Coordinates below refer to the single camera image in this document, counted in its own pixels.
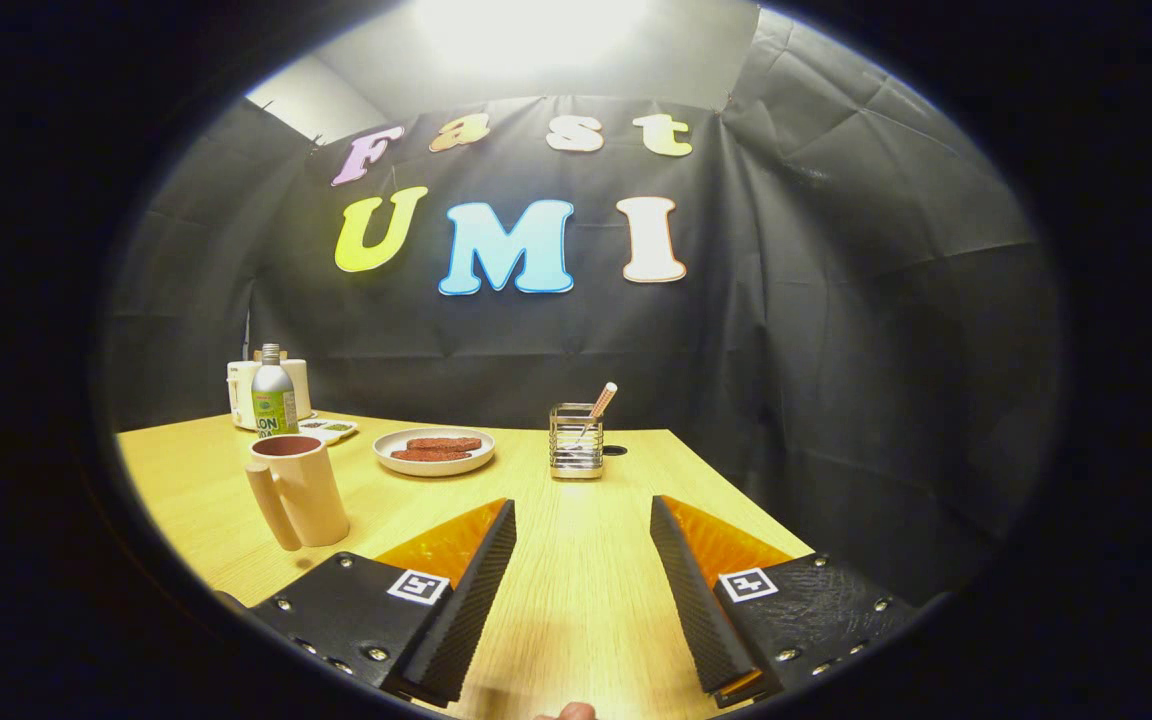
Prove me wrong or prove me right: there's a wire mesh holder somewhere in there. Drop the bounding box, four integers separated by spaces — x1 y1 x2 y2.
549 402 605 480

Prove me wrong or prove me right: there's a white divided condiment dish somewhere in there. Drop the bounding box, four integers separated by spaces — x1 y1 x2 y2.
298 417 359 446

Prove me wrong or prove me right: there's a white round plate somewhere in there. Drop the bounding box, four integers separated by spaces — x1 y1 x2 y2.
373 427 497 478

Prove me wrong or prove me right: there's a wooden table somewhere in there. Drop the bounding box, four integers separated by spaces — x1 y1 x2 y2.
116 410 817 720

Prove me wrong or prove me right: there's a silver bottle with green label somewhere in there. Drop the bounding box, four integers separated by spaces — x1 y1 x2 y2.
251 343 300 438

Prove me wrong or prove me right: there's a striped paper straw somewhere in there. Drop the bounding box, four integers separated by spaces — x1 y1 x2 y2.
576 382 619 441

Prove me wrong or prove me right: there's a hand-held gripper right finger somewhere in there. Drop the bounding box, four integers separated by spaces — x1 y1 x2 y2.
649 494 922 709

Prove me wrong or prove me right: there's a ceiling light panel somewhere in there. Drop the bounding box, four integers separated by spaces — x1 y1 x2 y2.
406 0 657 71

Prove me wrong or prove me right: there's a beige cup with handle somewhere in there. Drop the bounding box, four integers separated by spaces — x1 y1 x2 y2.
244 434 351 553

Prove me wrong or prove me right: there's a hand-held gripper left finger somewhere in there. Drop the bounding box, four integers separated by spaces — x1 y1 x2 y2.
251 498 519 709

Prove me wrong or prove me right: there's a white toaster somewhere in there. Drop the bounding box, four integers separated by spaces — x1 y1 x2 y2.
226 350 313 431

